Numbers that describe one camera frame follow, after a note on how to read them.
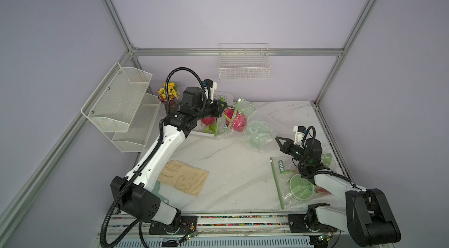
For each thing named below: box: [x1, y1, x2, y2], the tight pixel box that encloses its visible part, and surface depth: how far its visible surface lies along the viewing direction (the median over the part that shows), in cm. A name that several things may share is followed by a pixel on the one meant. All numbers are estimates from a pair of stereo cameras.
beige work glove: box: [157, 160, 210, 197], surface depth 90 cm
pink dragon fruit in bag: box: [223, 107, 248, 133], surface depth 72 cm
